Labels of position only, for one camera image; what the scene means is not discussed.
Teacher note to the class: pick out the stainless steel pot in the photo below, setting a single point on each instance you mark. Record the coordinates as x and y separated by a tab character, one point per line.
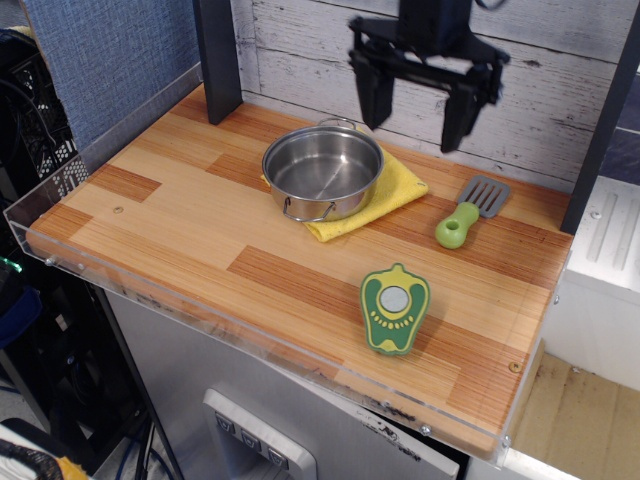
323	173

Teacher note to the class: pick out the dark grey post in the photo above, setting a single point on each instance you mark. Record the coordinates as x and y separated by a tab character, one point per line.
218	56
616	97

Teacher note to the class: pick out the clear acrylic table guard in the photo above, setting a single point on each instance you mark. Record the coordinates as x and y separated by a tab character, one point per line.
227	293

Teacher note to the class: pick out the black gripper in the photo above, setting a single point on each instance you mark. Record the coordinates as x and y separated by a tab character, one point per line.
429	43

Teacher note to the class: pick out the dark grey left post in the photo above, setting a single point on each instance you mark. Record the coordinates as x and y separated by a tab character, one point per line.
218	56

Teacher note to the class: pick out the black plastic crate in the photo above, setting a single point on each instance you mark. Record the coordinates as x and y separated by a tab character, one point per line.
36	138

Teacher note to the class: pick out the green handled grey spatula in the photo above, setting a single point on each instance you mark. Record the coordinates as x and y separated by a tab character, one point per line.
482	197

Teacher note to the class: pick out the green toy pepper half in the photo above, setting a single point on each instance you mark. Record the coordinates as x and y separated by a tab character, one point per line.
394	303

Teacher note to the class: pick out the grey button panel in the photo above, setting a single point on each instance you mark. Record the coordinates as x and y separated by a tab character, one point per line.
265	452

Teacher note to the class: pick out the dark grey right post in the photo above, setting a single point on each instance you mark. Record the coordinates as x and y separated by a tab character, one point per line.
616	97

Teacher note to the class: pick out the white aluminium rail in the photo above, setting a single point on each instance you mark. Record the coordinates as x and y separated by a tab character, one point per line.
606	244

